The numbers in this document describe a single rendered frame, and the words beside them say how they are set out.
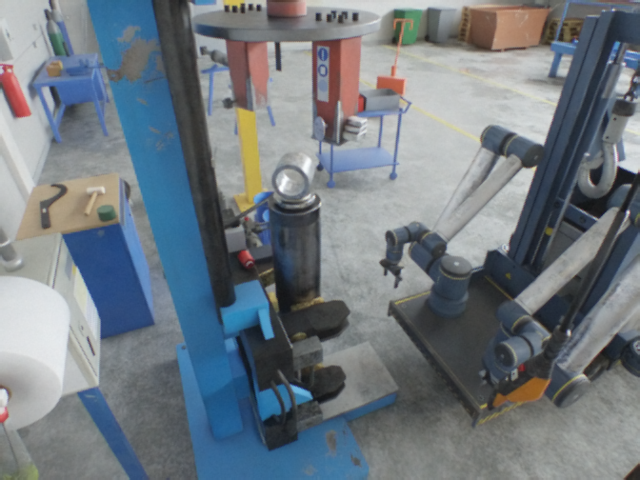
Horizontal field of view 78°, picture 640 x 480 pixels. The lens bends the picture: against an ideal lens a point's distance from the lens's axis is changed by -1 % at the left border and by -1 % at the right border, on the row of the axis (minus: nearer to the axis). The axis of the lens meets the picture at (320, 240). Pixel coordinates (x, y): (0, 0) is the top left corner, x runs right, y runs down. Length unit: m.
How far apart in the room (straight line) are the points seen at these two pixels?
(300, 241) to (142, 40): 0.86
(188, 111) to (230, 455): 1.81
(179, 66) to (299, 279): 0.97
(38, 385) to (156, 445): 1.69
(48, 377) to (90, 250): 1.88
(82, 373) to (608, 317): 2.07
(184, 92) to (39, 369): 0.74
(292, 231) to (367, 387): 1.31
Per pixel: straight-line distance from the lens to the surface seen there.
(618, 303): 2.17
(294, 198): 1.54
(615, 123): 1.00
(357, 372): 2.64
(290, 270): 1.69
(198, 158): 1.24
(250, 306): 1.57
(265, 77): 1.56
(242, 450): 2.44
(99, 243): 2.86
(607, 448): 3.03
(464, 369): 2.53
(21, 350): 1.03
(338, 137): 1.29
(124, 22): 1.26
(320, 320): 1.74
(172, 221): 1.46
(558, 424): 2.98
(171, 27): 1.15
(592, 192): 1.04
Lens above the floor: 2.28
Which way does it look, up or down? 36 degrees down
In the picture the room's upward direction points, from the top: straight up
